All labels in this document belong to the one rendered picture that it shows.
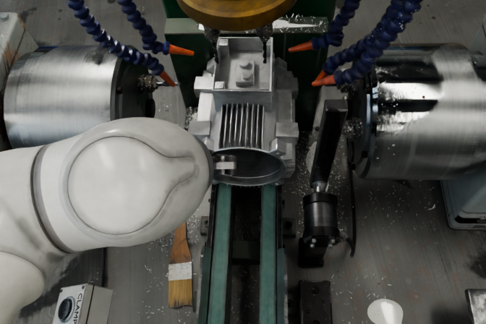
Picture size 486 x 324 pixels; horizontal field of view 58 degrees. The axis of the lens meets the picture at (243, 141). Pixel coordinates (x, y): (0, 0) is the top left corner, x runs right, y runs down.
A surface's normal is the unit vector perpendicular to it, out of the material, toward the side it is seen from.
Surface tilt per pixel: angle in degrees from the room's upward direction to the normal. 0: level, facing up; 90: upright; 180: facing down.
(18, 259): 61
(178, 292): 2
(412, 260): 0
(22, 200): 21
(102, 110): 32
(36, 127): 47
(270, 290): 0
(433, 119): 39
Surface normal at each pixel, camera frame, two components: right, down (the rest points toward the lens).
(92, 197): -0.14, 0.06
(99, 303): 0.78, -0.28
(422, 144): -0.06, 0.48
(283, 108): -0.05, -0.50
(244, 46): -0.06, 0.87
